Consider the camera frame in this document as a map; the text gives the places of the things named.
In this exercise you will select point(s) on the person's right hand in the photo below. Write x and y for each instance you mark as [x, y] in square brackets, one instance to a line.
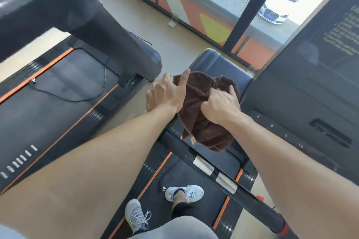
[221, 105]

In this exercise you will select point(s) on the person's left hand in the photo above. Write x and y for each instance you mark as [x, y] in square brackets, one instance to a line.
[165, 93]

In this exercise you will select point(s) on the brown microfibre cloth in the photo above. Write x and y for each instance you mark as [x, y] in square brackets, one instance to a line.
[196, 98]

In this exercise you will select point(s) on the black treadmill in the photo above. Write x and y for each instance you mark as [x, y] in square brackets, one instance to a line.
[294, 93]
[56, 112]

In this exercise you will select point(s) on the person's right forearm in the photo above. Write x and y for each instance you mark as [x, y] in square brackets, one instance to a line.
[303, 174]

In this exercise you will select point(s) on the person's left forearm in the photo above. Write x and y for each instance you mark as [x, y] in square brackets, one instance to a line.
[84, 168]

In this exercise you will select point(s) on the person's right grey shoe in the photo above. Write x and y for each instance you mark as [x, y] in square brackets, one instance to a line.
[190, 192]

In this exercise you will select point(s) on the person's grey shoe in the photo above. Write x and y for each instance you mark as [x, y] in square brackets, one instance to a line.
[136, 215]
[190, 192]

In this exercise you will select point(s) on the person's right leg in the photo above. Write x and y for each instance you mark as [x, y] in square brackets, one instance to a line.
[179, 198]

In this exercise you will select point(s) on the person's left grey shoe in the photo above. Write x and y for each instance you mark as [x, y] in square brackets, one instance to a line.
[136, 215]

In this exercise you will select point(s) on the person's grey shirt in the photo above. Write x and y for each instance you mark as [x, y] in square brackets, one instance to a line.
[179, 229]

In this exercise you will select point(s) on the grey metal floor bracket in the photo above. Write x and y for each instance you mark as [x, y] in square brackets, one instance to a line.
[173, 21]

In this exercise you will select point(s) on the black window frame post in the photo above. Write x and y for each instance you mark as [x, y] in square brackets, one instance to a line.
[252, 9]

